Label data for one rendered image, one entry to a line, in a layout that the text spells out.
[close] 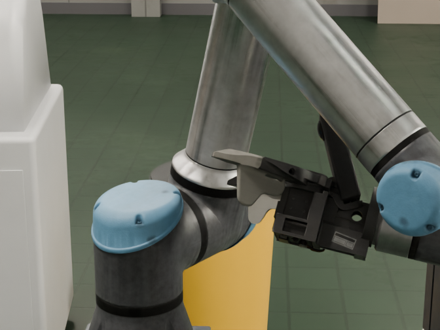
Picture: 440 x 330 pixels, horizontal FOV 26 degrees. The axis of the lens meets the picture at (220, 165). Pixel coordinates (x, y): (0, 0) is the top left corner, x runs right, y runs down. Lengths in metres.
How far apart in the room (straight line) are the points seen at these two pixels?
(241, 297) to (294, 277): 0.87
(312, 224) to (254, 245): 1.74
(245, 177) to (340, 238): 0.13
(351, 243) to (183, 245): 0.24
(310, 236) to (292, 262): 2.77
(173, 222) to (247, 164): 0.17
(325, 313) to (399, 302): 0.30
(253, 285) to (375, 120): 1.97
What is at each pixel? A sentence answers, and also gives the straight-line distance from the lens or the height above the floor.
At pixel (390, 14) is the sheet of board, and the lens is 9.79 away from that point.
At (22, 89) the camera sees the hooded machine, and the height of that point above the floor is 0.95.
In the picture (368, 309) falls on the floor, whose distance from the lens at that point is 3.52.
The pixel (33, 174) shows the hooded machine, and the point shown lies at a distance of 2.63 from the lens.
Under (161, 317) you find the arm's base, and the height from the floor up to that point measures 0.98.
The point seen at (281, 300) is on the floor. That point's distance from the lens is 3.56.
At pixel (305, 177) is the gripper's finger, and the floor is 1.19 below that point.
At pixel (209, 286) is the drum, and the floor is 0.34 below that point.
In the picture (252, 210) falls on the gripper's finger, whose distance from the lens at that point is 1.21.
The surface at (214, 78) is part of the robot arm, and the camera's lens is 1.23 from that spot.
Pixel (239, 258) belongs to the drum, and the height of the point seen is 0.42.
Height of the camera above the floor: 1.54
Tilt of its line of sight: 18 degrees down
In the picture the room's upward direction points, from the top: straight up
